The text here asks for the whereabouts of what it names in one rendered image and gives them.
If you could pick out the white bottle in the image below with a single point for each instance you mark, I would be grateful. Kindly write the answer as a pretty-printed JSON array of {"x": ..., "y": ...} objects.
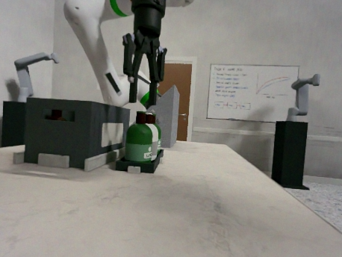
[{"x": 155, "y": 136}]

